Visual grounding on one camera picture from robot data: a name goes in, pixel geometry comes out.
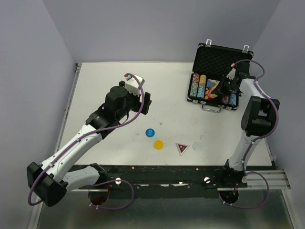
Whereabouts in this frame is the right aluminium extrusion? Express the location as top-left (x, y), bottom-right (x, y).
top-left (211, 170), bottom-right (291, 192)

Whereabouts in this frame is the yellow round button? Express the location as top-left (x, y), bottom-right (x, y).
top-left (153, 140), bottom-right (164, 150)

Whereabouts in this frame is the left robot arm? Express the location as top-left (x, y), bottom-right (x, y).
top-left (27, 86), bottom-right (152, 207)

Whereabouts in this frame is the blue playing card deck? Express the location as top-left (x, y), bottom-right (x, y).
top-left (206, 79), bottom-right (219, 88)

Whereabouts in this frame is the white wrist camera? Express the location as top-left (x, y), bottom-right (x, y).
top-left (226, 63), bottom-right (236, 80)
top-left (124, 73), bottom-right (145, 96)

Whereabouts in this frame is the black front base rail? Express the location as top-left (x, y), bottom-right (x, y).
top-left (69, 163), bottom-right (248, 200)

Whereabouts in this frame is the red playing card deck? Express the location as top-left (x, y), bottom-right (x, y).
top-left (204, 87), bottom-right (218, 100)

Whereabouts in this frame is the red white chip row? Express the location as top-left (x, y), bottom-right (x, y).
top-left (190, 73), bottom-right (200, 97)

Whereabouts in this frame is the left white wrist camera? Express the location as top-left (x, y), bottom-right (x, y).
top-left (124, 73), bottom-right (145, 96)

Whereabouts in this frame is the purple cable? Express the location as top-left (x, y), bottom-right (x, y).
top-left (218, 59), bottom-right (280, 209)
top-left (28, 73), bottom-right (135, 210)

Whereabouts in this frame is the clear round button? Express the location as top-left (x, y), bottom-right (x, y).
top-left (192, 142), bottom-right (203, 151)

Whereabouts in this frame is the blue round button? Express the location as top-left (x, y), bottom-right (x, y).
top-left (145, 128), bottom-right (155, 137)

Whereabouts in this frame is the black poker chip case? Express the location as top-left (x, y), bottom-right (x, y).
top-left (187, 39), bottom-right (254, 113)

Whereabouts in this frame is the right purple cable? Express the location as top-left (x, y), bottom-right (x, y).
top-left (218, 59), bottom-right (280, 209)

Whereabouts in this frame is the triangular all-in marker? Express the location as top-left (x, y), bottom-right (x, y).
top-left (176, 143), bottom-right (189, 155)

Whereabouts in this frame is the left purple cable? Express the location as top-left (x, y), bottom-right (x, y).
top-left (28, 73), bottom-right (135, 210)

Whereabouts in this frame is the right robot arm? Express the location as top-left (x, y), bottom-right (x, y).
top-left (211, 66), bottom-right (280, 187)

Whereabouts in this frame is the yellow chip row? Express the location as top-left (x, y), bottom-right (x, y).
top-left (199, 74), bottom-right (206, 88)

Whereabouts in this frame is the blue poker chip stack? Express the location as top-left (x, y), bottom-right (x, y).
top-left (197, 85), bottom-right (205, 99)

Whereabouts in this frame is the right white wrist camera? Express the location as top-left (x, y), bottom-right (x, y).
top-left (226, 63), bottom-right (236, 80)

